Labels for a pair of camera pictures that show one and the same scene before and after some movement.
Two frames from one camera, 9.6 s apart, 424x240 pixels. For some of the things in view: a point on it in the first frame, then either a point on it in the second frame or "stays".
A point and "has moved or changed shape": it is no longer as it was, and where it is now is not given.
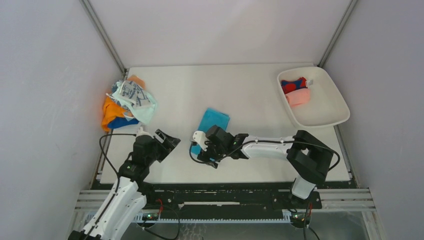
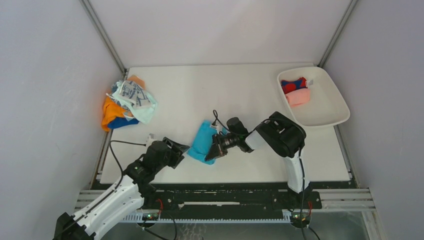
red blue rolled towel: x=287 y=86 stays
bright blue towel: x=209 y=118 has moved or changed shape
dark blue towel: x=118 y=121 stays
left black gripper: x=167 y=146 → x=176 y=157
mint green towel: x=143 y=114 stays
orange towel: x=110 y=111 stays
